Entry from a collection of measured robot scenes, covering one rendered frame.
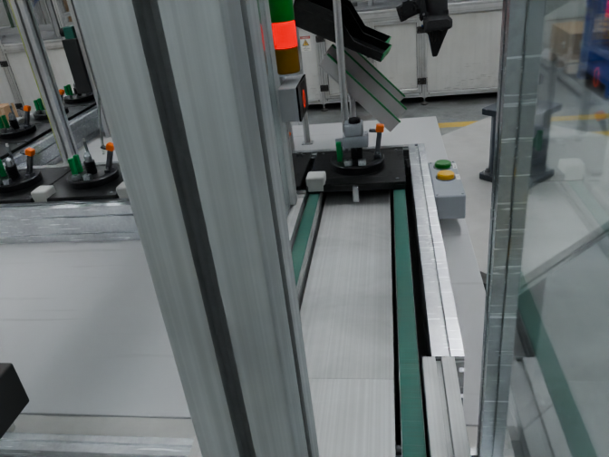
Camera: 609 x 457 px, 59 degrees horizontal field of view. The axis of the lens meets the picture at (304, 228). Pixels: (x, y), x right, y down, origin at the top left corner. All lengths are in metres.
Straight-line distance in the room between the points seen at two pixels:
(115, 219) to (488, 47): 4.49
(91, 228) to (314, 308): 0.74
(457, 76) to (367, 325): 4.70
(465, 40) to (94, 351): 4.78
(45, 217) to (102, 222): 0.16
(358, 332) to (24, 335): 0.68
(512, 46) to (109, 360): 0.85
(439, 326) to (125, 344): 0.58
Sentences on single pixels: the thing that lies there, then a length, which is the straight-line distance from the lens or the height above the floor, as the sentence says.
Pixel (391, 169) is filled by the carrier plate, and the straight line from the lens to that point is 1.38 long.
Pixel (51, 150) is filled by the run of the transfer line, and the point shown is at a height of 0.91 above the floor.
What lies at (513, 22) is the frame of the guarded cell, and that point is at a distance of 0.49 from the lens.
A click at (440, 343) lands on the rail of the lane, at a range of 0.82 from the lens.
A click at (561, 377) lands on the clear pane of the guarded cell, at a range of 0.42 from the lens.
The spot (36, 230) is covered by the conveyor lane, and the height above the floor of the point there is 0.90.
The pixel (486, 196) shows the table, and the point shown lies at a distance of 1.49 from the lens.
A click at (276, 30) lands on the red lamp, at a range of 1.13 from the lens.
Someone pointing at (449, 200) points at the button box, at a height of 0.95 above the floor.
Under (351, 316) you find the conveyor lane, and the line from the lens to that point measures 0.94.
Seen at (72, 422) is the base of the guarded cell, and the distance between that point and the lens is 0.98.
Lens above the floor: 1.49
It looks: 27 degrees down
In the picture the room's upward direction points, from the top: 7 degrees counter-clockwise
